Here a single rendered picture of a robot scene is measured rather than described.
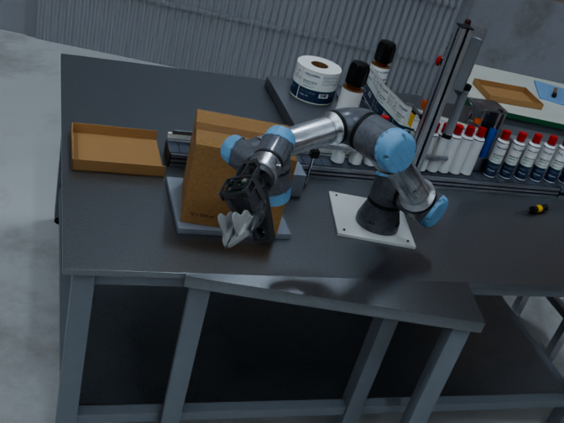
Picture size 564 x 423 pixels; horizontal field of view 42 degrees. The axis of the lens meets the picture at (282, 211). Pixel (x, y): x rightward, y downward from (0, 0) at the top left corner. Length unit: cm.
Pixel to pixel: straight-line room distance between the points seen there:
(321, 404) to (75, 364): 89
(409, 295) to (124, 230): 87
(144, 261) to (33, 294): 121
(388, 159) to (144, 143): 103
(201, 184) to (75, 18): 362
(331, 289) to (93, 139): 102
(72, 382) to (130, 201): 57
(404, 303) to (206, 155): 72
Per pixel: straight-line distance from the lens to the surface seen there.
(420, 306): 221
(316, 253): 227
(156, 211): 228
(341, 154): 271
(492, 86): 449
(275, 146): 164
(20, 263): 338
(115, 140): 264
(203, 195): 217
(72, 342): 222
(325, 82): 317
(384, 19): 562
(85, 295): 211
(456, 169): 296
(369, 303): 214
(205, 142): 210
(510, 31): 595
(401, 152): 197
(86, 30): 566
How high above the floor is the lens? 206
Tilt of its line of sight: 30 degrees down
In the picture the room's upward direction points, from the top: 16 degrees clockwise
